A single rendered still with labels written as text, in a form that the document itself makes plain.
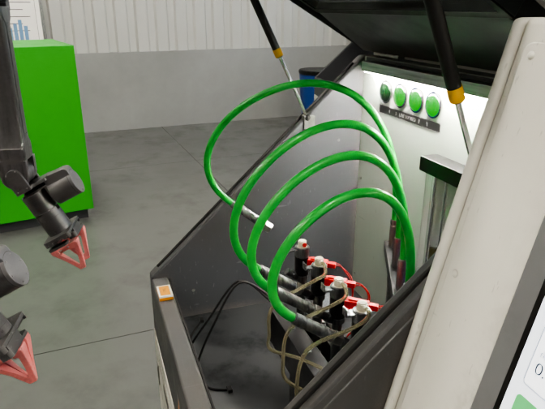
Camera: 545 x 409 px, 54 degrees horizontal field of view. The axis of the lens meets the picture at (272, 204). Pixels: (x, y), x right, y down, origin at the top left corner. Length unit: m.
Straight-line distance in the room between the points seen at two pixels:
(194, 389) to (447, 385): 0.45
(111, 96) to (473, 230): 6.93
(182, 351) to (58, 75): 3.28
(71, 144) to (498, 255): 3.82
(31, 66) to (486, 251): 3.73
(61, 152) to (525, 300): 3.87
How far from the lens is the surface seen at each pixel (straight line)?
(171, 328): 1.13
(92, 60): 7.36
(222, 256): 1.34
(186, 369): 1.02
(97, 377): 2.64
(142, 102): 7.49
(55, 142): 4.22
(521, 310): 0.60
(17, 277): 0.88
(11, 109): 1.25
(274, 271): 0.74
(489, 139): 0.67
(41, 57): 4.12
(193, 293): 1.37
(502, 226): 0.63
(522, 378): 0.60
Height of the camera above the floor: 1.56
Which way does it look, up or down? 20 degrees down
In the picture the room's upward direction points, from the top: straight up
